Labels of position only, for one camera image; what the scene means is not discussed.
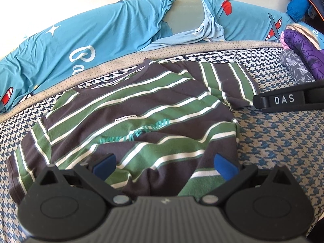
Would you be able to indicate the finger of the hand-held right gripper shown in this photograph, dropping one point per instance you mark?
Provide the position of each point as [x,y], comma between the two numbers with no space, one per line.
[283,99]

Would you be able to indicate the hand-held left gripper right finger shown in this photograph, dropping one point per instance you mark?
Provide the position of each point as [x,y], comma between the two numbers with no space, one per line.
[225,168]

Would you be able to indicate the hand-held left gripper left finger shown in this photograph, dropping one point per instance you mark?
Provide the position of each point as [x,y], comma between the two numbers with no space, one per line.
[105,165]

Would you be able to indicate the green grey striped t-shirt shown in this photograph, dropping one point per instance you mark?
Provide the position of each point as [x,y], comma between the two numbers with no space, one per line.
[151,106]

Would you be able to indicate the grey patterned garment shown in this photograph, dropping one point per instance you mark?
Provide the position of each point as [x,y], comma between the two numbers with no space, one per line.
[296,68]

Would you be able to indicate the houndstooth bed mat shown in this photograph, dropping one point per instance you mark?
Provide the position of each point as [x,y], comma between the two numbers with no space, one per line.
[273,144]

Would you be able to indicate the pink cloth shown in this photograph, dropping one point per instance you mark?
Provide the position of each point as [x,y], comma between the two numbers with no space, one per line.
[283,44]

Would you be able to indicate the purple garment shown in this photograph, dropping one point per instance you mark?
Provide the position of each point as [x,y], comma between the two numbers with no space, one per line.
[303,48]

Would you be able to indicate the blue red patch bumper cover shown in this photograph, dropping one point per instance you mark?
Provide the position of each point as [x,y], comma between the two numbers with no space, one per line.
[243,20]

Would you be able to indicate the blue jacket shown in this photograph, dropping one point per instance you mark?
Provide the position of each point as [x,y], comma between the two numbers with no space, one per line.
[298,2]

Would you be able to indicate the grey-green foam bumper pad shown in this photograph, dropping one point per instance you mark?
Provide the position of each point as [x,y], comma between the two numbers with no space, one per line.
[184,15]

